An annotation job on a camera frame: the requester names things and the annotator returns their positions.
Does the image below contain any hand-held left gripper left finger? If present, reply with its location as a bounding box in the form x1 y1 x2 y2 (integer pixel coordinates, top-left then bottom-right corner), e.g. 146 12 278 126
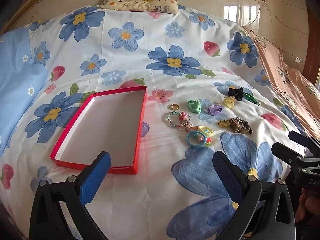
29 151 112 240

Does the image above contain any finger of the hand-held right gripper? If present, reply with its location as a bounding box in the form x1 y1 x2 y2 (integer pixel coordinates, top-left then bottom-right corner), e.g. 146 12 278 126
288 130 320 153
271 142 305 167

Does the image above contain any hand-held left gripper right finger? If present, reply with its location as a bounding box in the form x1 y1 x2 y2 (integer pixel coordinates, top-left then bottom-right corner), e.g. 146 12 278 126
212 151 295 240

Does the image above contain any red shallow cardboard box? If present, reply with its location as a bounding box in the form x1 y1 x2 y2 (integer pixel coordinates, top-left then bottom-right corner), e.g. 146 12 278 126
49 85 147 175

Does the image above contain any gold square wrist watch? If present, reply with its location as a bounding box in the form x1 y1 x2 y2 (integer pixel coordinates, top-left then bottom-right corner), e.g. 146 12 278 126
230 119 253 134

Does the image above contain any silver chain bracelet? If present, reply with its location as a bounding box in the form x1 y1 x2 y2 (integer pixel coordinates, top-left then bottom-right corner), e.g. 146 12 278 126
226 117 249 128

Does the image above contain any blue hair tie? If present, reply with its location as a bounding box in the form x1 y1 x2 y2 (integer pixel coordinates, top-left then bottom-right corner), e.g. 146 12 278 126
186 131 207 147

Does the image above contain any purple hair tie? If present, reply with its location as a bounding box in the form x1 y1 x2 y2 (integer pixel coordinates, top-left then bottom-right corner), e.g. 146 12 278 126
207 104 223 117

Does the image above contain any yellow claw hair clip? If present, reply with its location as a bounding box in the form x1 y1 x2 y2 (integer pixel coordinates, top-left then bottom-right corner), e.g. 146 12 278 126
223 96 236 111

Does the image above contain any pink heart hair clip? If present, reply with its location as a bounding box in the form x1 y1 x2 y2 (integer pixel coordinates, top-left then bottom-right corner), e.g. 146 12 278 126
179 112 194 132

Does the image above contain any pastel beaded bracelet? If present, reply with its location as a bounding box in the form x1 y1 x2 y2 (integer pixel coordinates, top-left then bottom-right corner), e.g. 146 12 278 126
165 112 192 128

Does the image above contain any person's right hand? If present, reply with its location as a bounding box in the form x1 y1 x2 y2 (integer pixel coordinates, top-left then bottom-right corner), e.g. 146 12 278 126
296 189 320 227

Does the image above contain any green leaf hair clip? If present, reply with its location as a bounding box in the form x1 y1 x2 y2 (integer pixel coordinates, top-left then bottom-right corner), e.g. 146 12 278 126
244 92 261 106

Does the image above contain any peach checked heart blanket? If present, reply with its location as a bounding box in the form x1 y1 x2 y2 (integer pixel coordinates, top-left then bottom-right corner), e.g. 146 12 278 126
242 25 320 140

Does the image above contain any blue flower print bed sheet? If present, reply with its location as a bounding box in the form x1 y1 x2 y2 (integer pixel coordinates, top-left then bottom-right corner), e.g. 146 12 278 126
0 5 316 240

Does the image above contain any light blue daisy print quilt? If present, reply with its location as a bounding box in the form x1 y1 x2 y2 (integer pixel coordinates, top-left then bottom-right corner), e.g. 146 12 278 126
0 27 49 157

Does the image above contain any panda print pillow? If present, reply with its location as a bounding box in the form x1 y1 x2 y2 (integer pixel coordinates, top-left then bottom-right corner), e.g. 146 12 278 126
100 0 179 14

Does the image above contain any yellow hair tie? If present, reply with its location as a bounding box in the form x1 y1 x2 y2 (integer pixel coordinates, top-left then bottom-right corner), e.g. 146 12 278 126
197 125 214 137

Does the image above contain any black bow hair tie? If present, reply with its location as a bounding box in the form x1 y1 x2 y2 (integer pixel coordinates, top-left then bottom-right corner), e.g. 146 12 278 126
228 87 244 102

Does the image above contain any green hair tie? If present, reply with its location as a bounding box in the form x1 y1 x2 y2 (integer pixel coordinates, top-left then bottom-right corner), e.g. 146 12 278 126
187 99 202 114

